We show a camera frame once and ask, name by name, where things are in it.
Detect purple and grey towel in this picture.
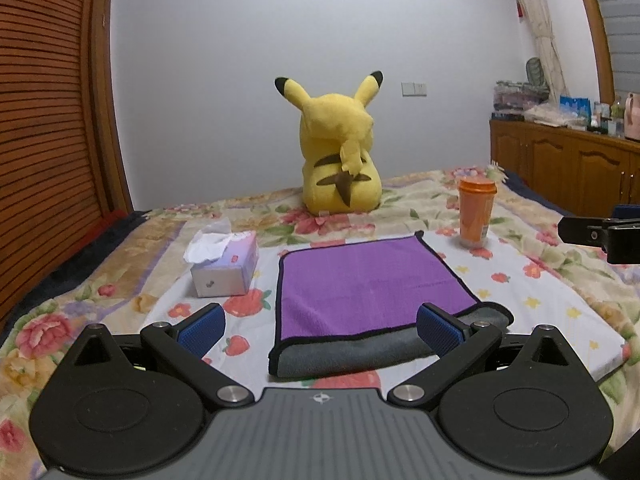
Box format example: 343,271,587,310
268,232,514,380

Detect wooden sideboard cabinet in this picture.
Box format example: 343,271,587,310
489,120,639,217

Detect floral bed blanket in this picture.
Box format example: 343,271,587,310
1,166,639,479

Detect purple tissue box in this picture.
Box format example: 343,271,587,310
183,218,258,298

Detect white strawberry print cloth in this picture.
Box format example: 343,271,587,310
141,228,627,392

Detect orange lidded plastic cup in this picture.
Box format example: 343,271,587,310
458,177,497,248

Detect clutter pile on cabinet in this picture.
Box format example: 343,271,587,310
491,58,639,142

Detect beige tied curtain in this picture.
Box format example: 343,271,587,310
518,0,567,103

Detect yellow Pikachu plush toy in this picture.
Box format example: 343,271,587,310
274,70,383,216

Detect wooden slatted wardrobe door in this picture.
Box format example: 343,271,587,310
1,0,132,318

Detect white wall switch plate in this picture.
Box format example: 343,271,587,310
401,82,427,98

